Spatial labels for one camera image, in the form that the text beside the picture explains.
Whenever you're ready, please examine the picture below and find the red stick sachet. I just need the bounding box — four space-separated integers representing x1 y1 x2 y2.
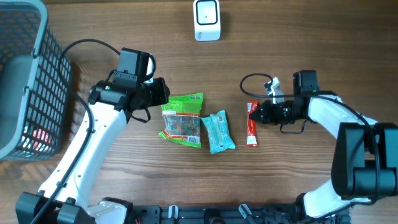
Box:
246 101 258 147

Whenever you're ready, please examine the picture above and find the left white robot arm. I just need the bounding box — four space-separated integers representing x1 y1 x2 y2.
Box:
16 48 170 223

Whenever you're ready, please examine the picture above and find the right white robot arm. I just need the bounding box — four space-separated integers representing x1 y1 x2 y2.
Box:
248 70 397 223

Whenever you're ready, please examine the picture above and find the white barcode scanner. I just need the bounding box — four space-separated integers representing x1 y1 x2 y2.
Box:
193 0 221 42

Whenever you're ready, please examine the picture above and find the green gummy candy bag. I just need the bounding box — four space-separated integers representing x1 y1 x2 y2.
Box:
159 93 203 147

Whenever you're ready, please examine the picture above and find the teal tissue packet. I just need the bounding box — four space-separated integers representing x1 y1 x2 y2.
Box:
201 110 236 154

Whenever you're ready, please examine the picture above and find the grey mesh shopping basket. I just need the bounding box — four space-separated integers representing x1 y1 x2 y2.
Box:
1 0 73 161

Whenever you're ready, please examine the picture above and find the right black cable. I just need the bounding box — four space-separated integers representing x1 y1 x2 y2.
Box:
239 73 382 200

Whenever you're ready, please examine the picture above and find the black cable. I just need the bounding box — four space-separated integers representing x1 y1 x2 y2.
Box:
239 73 382 200
29 39 156 224

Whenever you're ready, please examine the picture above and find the left black cable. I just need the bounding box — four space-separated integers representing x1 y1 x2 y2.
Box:
29 39 156 224

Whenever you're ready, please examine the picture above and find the black mounting rail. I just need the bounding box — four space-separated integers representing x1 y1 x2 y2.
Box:
124 203 351 224

